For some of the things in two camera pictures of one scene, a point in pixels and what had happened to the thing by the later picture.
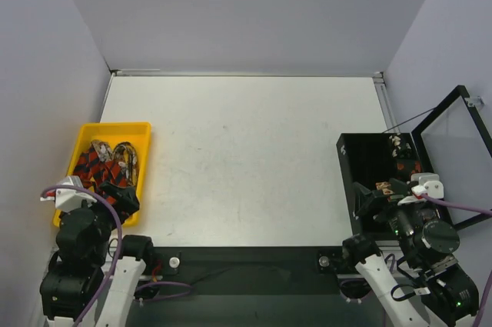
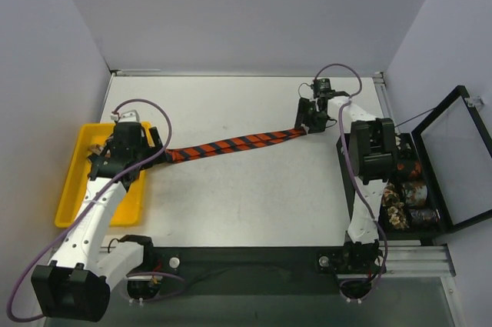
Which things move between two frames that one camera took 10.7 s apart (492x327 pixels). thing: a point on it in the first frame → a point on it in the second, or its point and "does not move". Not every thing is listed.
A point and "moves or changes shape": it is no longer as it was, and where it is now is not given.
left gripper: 116,196 → 154,146
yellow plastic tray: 138,134 does not move
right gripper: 380,204 → 307,116
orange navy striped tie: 93,171 moves or changes shape
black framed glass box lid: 453,142 does not move
